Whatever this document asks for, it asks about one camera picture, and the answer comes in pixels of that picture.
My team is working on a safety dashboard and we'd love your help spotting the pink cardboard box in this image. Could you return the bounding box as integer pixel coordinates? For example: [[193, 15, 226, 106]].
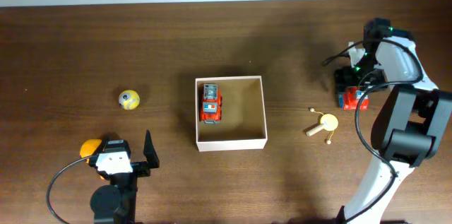
[[195, 76, 268, 152]]

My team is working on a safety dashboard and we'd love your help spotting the yellow wooden rattle drum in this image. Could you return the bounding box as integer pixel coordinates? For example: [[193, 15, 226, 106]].
[[305, 107, 339, 145]]

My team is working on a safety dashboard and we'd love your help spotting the red toy tank vehicle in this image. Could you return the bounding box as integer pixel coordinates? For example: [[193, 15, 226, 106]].
[[338, 87, 364, 110]]

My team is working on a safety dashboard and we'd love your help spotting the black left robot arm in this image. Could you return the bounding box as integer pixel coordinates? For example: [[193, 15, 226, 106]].
[[80, 131, 160, 223]]

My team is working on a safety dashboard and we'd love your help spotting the yellow grey toy ball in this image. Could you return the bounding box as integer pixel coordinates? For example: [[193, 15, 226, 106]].
[[119, 90, 140, 110]]

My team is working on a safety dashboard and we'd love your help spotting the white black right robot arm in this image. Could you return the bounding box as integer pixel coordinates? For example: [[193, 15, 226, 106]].
[[334, 18, 451, 223]]

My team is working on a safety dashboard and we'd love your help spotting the orange ball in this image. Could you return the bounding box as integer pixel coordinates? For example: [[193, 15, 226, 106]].
[[79, 139, 102, 158]]

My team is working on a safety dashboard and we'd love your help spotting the red toy fire truck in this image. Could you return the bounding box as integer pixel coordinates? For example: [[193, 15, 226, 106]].
[[200, 83, 222, 124]]

